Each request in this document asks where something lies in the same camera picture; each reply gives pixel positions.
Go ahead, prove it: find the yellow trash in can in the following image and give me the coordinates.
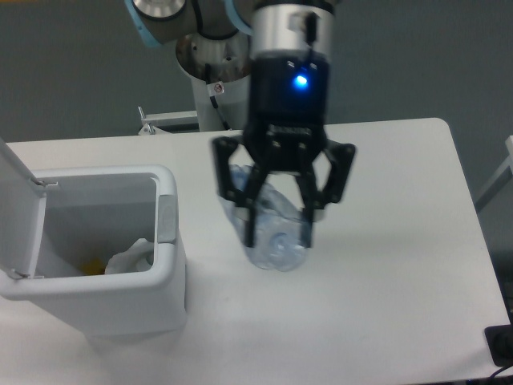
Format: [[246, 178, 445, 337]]
[[79, 258, 106, 276]]

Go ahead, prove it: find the white frame at right edge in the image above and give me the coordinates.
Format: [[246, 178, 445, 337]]
[[474, 136, 512, 213]]

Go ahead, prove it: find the clear plastic water bottle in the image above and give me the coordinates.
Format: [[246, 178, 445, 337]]
[[244, 182, 312, 272]]

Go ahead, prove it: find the white metal frame bracket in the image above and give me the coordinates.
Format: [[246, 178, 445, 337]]
[[138, 106, 199, 136]]

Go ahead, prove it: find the white paper wrapper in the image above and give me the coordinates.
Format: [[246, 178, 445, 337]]
[[105, 238, 154, 274]]

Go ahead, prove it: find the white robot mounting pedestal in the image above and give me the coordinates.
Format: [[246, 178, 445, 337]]
[[175, 32, 254, 132]]

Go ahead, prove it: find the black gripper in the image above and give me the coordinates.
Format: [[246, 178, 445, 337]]
[[211, 51, 356, 248]]

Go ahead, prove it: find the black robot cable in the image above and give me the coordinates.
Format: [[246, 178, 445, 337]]
[[204, 63, 232, 132]]

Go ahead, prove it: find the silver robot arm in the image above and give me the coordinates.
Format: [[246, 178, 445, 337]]
[[126, 1, 356, 247]]

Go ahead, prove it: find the white trash can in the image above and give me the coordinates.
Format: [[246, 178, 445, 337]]
[[1, 165, 187, 336]]

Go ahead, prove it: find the black device with cable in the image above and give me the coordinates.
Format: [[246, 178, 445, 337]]
[[484, 324, 512, 382]]

